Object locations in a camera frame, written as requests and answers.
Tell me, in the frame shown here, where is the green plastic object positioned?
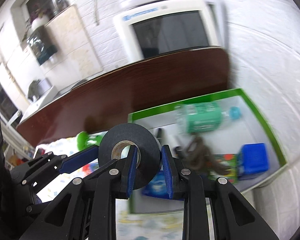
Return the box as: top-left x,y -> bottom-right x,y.
76,131 -> 108,153

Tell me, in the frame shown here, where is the black tape roll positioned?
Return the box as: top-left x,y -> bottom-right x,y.
98,123 -> 162,190

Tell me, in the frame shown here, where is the dark brown tangled object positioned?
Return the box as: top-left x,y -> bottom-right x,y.
182,135 -> 230,178

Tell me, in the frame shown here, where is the green printed flat box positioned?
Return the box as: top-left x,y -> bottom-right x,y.
210,154 -> 240,184

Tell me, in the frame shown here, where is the clear bottle with green label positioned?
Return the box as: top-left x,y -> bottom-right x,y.
174,102 -> 242,135

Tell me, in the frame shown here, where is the white storage rack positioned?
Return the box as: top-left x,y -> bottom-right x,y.
1,127 -> 35,168

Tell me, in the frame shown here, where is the printed blanket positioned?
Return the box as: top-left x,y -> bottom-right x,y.
35,136 -> 215,240

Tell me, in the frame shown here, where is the blue medicine box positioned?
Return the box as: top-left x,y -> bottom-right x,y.
142,171 -> 170,198

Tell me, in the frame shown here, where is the beige board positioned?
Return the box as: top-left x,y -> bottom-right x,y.
44,4 -> 103,80

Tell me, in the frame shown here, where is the glass door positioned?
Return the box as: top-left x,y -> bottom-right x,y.
0,62 -> 18,115

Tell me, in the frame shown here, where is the potted plant in white vase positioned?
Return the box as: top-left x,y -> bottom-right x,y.
25,2 -> 53,30

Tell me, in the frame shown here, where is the grey cloth bundle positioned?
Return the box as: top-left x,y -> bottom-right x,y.
27,79 -> 42,100

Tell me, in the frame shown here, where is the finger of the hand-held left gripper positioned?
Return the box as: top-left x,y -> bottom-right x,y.
10,144 -> 100,188

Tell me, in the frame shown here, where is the white washing machine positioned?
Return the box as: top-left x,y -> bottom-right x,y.
7,86 -> 65,128

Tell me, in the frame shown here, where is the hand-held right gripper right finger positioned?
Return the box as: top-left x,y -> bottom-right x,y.
161,144 -> 279,240

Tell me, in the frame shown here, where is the metal flexible hose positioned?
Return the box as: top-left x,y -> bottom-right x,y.
92,0 -> 100,25

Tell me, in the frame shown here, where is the white appliance with dark panel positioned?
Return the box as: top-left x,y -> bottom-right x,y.
112,0 -> 227,64

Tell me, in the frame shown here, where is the brown wooden desk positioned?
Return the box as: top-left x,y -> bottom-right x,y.
16,46 -> 230,148

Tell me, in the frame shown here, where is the window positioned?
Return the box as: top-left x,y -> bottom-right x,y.
20,0 -> 70,23

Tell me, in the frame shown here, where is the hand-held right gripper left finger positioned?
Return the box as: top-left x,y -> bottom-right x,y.
19,145 -> 142,240

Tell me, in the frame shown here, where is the white box with green rim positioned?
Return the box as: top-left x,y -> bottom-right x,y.
127,88 -> 289,214

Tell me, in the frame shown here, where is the blue plastic cube box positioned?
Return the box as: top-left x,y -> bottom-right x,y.
239,143 -> 269,178

